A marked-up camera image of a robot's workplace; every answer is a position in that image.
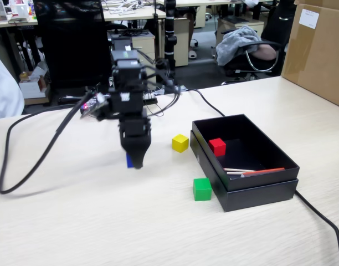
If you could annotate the thick black stand pole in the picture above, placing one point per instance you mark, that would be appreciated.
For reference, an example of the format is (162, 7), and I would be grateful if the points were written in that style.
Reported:
(170, 27)

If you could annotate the white connector power board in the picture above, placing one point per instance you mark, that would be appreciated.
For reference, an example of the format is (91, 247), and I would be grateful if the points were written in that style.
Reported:
(150, 97)

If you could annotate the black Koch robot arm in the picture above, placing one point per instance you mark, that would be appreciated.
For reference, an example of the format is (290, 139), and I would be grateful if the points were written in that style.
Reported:
(128, 73)

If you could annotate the pink cushion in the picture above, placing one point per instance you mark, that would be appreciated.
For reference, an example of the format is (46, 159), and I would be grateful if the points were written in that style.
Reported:
(266, 52)

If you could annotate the black open box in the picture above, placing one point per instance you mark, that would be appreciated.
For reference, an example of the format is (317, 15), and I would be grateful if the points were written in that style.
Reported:
(258, 198)

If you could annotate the yellow wooden cube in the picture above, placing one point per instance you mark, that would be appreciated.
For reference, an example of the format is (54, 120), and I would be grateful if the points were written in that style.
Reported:
(180, 143)

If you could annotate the red wooden cube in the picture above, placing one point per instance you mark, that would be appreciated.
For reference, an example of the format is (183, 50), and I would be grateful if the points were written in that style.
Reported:
(218, 147)

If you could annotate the green wooden cube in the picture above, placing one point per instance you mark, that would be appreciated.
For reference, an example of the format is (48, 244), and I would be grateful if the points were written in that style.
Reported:
(202, 189)

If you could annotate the small white box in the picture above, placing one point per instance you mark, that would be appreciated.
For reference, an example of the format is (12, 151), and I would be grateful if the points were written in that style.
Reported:
(21, 9)

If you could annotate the picture frame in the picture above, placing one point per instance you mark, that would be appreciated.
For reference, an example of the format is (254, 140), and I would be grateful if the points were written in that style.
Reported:
(2, 11)

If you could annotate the white shipping label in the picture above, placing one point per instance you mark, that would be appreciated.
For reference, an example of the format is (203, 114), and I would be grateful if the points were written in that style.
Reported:
(309, 18)

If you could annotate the large brown cardboard box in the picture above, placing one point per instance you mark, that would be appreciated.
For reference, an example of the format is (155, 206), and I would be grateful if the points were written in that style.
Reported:
(319, 61)

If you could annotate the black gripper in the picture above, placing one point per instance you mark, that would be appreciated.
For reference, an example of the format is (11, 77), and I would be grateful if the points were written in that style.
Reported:
(128, 110)

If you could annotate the black highback office chair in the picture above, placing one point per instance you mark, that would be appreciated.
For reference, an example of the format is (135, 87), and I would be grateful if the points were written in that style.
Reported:
(72, 50)

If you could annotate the robot controller board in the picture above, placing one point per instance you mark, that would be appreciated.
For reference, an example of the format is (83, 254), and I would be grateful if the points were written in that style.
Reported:
(85, 106)

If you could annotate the black chrome office chair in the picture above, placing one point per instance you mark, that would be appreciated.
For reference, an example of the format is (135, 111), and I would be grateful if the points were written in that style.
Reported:
(274, 27)

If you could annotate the blue wooden cube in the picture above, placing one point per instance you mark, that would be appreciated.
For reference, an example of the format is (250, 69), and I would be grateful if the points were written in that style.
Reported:
(128, 162)

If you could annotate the grey blanket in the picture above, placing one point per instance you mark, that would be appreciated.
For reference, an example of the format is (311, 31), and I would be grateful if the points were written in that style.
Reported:
(233, 44)

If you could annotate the beige office desk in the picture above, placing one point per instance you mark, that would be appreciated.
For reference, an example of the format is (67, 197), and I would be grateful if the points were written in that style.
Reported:
(141, 15)
(0, 24)

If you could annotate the white cardboard boxes stack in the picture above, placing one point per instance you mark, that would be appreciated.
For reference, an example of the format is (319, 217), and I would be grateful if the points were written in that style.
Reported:
(33, 86)

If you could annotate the thin black stand pole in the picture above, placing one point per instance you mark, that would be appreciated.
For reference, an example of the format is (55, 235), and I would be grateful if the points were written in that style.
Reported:
(156, 33)

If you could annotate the person in white shirt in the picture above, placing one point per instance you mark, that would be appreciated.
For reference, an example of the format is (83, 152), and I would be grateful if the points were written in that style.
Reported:
(3, 94)

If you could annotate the black cardboard box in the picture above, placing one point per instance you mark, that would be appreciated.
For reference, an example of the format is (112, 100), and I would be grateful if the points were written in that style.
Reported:
(255, 155)

